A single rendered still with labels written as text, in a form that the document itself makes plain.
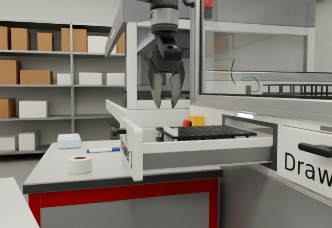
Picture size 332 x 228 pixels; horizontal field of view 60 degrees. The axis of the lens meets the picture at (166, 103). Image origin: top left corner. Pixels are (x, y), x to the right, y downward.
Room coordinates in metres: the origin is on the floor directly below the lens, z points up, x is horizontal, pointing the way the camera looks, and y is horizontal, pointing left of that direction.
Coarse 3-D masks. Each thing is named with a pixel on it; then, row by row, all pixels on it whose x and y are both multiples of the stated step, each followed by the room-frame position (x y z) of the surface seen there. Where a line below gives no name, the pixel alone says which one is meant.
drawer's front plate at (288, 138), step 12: (288, 132) 0.61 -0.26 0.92; (300, 132) 0.57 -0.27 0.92; (312, 132) 0.55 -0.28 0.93; (288, 144) 0.61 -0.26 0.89; (312, 144) 0.54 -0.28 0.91; (324, 144) 0.51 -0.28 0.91; (288, 156) 0.61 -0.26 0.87; (300, 156) 0.57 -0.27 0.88; (312, 156) 0.54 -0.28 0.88; (300, 168) 0.57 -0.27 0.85; (324, 168) 0.51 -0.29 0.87; (300, 180) 0.57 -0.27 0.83; (312, 180) 0.54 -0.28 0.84; (324, 180) 0.51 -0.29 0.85; (324, 192) 0.51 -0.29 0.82
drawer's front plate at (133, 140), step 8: (120, 120) 0.86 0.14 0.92; (128, 120) 0.76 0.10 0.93; (128, 128) 0.67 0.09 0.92; (136, 128) 0.60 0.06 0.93; (120, 136) 0.86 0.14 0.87; (128, 136) 0.67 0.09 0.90; (136, 136) 0.59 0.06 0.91; (120, 144) 0.86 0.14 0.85; (128, 144) 0.67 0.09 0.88; (136, 144) 0.59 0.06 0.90; (120, 152) 0.86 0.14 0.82; (136, 152) 0.59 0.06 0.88; (136, 160) 0.59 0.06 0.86; (128, 168) 0.67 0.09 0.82; (136, 168) 0.59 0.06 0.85; (136, 176) 0.59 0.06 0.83
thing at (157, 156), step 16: (144, 128) 0.86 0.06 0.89; (240, 128) 0.87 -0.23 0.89; (144, 144) 0.61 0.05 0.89; (160, 144) 0.62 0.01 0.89; (176, 144) 0.63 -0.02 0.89; (192, 144) 0.64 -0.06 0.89; (208, 144) 0.65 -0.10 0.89; (224, 144) 0.66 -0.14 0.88; (240, 144) 0.67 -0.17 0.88; (256, 144) 0.68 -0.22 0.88; (272, 144) 0.69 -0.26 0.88; (144, 160) 0.61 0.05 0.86; (160, 160) 0.62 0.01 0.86; (176, 160) 0.63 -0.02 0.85; (192, 160) 0.64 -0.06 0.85; (208, 160) 0.65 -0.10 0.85; (224, 160) 0.66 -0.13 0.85; (240, 160) 0.67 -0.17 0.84; (256, 160) 0.68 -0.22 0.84
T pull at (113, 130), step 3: (111, 129) 0.72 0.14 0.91; (114, 129) 0.71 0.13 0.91; (117, 129) 0.71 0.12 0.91; (120, 129) 0.71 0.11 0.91; (123, 129) 0.71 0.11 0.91; (111, 132) 0.71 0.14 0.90; (114, 132) 0.68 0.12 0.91; (117, 132) 0.69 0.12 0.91; (120, 132) 0.71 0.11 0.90; (123, 132) 0.71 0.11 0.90; (114, 135) 0.68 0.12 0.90
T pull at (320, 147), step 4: (300, 144) 0.52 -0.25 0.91; (304, 144) 0.51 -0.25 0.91; (308, 144) 0.51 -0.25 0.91; (320, 144) 0.51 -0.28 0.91; (300, 148) 0.52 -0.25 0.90; (304, 148) 0.51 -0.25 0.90; (308, 148) 0.50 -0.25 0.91; (312, 148) 0.49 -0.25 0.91; (316, 148) 0.48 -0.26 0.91; (320, 148) 0.48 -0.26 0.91; (324, 148) 0.47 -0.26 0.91; (328, 148) 0.47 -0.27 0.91; (312, 152) 0.49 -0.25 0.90; (316, 152) 0.48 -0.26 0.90; (320, 152) 0.48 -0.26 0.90; (324, 152) 0.47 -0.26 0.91; (328, 152) 0.46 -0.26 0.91; (324, 156) 0.47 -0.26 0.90; (328, 156) 0.46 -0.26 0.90
